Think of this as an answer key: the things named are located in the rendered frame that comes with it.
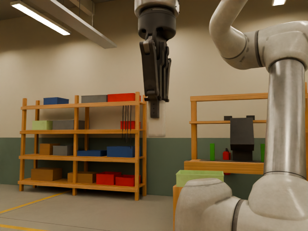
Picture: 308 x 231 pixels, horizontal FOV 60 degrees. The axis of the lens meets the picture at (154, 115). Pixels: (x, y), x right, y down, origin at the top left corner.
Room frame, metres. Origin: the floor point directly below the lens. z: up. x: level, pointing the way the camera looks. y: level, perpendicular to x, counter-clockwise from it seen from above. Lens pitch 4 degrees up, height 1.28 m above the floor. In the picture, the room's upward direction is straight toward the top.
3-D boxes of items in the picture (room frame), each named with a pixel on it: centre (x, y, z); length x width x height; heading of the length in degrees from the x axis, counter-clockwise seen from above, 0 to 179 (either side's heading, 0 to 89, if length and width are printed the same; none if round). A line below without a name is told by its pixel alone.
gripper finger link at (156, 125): (0.51, 0.00, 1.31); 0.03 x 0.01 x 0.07; 71
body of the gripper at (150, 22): (0.51, -0.01, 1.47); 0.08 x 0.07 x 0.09; 161
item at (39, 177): (6.12, 1.67, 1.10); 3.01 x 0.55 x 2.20; 72
